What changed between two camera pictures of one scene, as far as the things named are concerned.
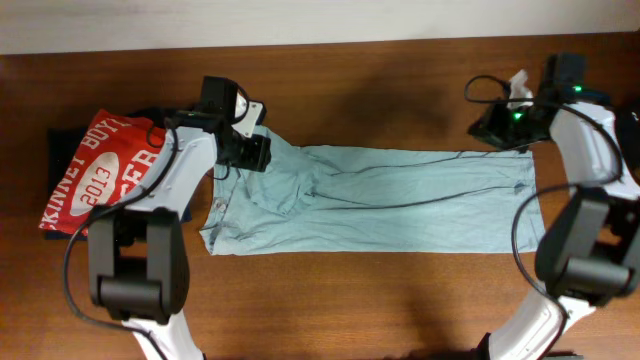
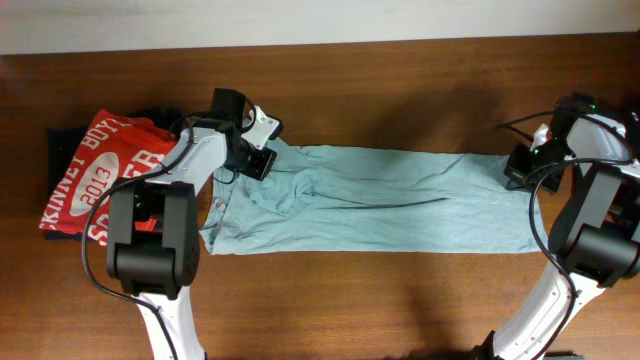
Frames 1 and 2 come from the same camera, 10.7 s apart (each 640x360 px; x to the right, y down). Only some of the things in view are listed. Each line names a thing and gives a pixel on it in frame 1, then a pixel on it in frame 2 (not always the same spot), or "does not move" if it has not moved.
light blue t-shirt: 334,199 does not move
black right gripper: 490,130 to 516,167
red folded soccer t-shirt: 111,155 does not move
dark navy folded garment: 162,115 does not move
